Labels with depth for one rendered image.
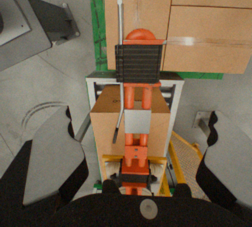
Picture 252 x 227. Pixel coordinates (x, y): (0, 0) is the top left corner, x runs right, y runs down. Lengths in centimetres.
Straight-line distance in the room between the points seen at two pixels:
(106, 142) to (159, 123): 32
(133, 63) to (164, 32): 72
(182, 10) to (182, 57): 28
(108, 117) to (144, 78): 43
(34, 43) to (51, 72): 95
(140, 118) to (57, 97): 171
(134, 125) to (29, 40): 77
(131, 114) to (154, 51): 14
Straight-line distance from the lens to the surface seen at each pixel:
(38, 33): 87
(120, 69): 24
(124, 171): 42
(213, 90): 187
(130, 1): 94
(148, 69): 24
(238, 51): 116
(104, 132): 71
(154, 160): 61
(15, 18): 92
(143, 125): 31
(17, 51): 98
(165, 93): 104
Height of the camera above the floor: 146
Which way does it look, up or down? 62 degrees down
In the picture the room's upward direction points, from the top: 173 degrees counter-clockwise
